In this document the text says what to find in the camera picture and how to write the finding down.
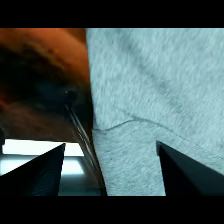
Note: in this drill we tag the grey garment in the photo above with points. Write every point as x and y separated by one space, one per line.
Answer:
150 80

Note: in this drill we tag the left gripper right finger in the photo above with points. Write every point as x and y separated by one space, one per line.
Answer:
186 176

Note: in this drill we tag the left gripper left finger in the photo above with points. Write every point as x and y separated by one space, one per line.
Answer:
40 176

